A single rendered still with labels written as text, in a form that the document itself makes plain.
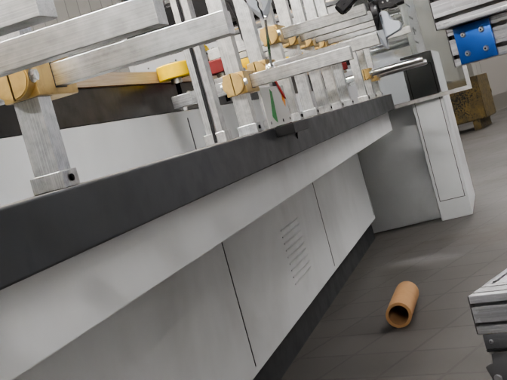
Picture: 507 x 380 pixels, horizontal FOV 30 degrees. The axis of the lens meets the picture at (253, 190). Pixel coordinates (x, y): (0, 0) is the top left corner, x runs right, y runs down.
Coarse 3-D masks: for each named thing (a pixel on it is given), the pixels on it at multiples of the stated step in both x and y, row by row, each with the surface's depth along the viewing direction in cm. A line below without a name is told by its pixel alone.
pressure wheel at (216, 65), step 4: (212, 60) 242; (216, 60) 241; (220, 60) 241; (212, 64) 242; (216, 64) 242; (220, 64) 242; (212, 68) 242; (216, 68) 242; (220, 68) 242; (212, 72) 242; (216, 72) 242; (220, 72) 248; (224, 72) 245; (220, 76) 244; (228, 100) 245
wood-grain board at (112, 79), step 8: (112, 72) 197; (120, 72) 201; (128, 72) 206; (136, 72) 210; (144, 72) 215; (152, 72) 220; (88, 80) 184; (96, 80) 188; (104, 80) 192; (112, 80) 196; (120, 80) 200; (128, 80) 205; (136, 80) 209; (144, 80) 214; (152, 80) 219; (184, 80) 241; (80, 88) 182
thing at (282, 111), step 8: (264, 88) 228; (272, 88) 236; (264, 96) 226; (280, 96) 242; (264, 104) 224; (280, 104) 240; (280, 112) 238; (288, 112) 247; (272, 120) 228; (280, 120) 236; (288, 120) 245
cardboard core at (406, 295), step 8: (400, 288) 311; (408, 288) 310; (416, 288) 317; (392, 296) 306; (400, 296) 298; (408, 296) 301; (416, 296) 311; (392, 304) 291; (400, 304) 291; (408, 304) 293; (392, 312) 301; (400, 312) 306; (408, 312) 290; (392, 320) 294; (400, 320) 297; (408, 320) 291
